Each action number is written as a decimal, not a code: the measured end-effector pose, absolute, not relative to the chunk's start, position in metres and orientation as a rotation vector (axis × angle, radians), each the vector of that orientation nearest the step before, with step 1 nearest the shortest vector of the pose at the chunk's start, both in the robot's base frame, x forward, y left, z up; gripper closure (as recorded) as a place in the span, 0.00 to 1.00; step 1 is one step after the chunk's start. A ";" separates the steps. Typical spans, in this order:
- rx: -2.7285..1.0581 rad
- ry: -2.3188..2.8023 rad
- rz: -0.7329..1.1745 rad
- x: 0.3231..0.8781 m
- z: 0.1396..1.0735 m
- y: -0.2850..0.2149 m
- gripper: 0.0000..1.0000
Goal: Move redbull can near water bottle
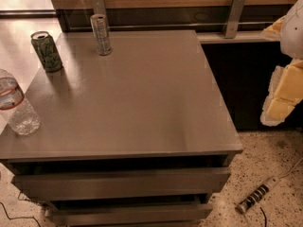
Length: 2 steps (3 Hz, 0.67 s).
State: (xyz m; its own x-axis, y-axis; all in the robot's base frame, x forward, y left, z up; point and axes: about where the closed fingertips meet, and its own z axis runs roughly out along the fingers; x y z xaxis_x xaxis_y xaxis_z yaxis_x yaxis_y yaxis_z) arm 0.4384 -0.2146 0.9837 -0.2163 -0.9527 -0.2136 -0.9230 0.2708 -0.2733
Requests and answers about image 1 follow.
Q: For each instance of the left metal bracket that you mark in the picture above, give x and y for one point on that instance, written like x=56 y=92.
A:
x=99 y=6

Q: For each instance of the horizontal metal rail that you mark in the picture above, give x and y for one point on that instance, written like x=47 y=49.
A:
x=171 y=26

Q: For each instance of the green soda can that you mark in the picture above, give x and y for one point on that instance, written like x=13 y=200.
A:
x=46 y=51

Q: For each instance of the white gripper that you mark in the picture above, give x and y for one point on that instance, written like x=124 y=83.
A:
x=294 y=32

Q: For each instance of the grey drawer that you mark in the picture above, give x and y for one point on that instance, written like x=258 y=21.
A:
x=122 y=184
x=132 y=215

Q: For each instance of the metal bracket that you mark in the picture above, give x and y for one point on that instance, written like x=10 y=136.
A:
x=231 y=26
x=99 y=6

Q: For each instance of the grey drawer cabinet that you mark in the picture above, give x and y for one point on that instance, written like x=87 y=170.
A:
x=152 y=104

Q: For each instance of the lower grey drawer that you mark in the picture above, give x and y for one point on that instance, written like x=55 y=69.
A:
x=132 y=215

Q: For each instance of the silver redbull can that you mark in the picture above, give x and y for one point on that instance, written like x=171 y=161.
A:
x=101 y=34

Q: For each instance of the clear plastic water bottle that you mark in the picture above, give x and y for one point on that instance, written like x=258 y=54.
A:
x=15 y=107

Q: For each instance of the right metal bracket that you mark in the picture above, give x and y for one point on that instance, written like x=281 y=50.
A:
x=231 y=26

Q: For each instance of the upper grey drawer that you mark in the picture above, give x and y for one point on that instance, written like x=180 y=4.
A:
x=122 y=184

